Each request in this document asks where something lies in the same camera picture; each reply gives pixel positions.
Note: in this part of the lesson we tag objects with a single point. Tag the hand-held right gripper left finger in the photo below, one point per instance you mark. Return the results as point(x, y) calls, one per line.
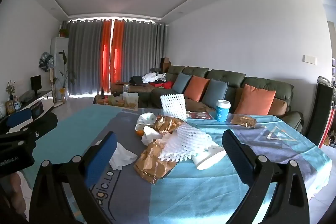
point(102, 157)

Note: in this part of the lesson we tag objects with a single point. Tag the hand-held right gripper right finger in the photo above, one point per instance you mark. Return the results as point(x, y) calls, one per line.
point(237, 157)

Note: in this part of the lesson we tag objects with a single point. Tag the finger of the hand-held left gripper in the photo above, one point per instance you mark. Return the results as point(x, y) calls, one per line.
point(18, 117)
point(46, 121)

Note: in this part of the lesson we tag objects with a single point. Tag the white paper cup blue dots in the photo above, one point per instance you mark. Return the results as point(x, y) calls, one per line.
point(210, 159)
point(145, 119)

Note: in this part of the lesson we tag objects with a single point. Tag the orange peel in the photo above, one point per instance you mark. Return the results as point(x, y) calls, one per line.
point(139, 132)

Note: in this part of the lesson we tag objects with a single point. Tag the person's left forearm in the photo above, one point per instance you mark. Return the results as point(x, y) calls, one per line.
point(17, 192)

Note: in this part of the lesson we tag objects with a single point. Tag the blue and white vase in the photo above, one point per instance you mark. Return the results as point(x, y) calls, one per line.
point(17, 104)

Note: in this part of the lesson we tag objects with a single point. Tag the white ceramic jar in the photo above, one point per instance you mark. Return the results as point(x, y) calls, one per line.
point(2, 109)

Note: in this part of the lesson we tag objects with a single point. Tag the white crumpled tissue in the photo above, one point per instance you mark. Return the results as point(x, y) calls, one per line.
point(120, 158)

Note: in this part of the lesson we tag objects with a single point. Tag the white tv cabinet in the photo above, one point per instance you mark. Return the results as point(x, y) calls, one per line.
point(39, 100)

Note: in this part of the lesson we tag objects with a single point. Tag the grey flat box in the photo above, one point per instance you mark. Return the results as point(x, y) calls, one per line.
point(26, 96)

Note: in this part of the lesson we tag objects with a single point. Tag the flower vase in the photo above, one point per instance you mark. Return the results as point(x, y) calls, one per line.
point(11, 90)

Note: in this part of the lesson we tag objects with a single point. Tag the brown crumpled wrapper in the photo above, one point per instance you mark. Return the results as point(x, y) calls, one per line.
point(242, 120)

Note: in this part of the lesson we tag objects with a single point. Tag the black monitor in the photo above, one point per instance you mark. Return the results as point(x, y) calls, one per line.
point(36, 83)

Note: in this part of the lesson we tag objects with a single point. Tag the blue paper cup white lid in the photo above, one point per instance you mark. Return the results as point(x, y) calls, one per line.
point(222, 113)

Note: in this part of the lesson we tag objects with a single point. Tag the tall leafy plant in vase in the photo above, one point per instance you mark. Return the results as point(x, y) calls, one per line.
point(64, 77)

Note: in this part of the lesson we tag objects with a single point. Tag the brown plastic wrapper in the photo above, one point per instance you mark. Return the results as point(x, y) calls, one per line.
point(152, 165)

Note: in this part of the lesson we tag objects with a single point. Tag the white foam fruit net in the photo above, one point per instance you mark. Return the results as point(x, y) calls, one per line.
point(173, 104)
point(189, 140)

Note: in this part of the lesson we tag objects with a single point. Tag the white crumpled paper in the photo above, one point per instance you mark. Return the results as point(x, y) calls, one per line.
point(151, 136)

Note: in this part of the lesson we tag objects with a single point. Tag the red snack packet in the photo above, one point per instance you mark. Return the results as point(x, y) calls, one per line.
point(200, 115)

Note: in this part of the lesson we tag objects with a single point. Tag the white standing air conditioner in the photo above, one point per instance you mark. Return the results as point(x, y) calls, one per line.
point(56, 66)

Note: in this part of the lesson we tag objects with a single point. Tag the coffee table with jars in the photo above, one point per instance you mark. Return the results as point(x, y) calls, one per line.
point(110, 100)

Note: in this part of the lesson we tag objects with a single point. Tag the orange cushion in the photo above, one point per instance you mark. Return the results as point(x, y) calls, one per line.
point(254, 100)
point(197, 88)

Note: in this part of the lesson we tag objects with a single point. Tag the fan with patterned cover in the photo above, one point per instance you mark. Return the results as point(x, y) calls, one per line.
point(46, 61)

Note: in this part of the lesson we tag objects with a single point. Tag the white plastic bag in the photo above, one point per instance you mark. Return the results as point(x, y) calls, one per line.
point(130, 100)

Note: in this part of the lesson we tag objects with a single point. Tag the blue cushion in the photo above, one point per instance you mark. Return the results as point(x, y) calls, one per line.
point(214, 91)
point(182, 82)

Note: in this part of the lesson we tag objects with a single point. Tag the glass jar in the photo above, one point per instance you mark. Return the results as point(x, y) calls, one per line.
point(126, 88)

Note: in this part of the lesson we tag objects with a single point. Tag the grey curtain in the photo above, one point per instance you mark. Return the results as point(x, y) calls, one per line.
point(144, 50)
point(84, 58)

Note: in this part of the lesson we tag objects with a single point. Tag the small brown paper bag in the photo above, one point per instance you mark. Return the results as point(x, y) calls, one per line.
point(168, 123)

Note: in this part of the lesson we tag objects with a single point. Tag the dark green sofa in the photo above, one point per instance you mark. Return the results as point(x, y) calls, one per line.
point(223, 77)

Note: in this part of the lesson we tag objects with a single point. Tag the black cloth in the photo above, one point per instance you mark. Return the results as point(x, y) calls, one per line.
point(137, 79)

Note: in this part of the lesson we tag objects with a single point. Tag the orange curtain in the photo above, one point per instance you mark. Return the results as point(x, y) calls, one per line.
point(106, 56)
point(118, 53)

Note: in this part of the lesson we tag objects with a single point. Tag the small potted plant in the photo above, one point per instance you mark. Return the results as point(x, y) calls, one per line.
point(63, 33)

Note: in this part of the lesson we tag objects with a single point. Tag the white cloth pile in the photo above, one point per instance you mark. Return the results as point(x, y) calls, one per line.
point(152, 77)

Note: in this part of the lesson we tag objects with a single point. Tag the red cloth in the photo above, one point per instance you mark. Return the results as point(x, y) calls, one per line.
point(166, 85)

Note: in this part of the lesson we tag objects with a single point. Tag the black chair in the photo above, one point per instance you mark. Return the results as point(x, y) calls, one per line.
point(324, 113)

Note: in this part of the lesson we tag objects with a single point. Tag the brown cardboard box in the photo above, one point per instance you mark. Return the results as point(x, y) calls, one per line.
point(165, 64)

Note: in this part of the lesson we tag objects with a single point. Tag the brown picture frame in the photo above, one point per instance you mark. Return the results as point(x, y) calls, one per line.
point(10, 107)

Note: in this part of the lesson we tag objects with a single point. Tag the white wall switch plate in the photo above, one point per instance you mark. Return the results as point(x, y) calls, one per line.
point(310, 59)

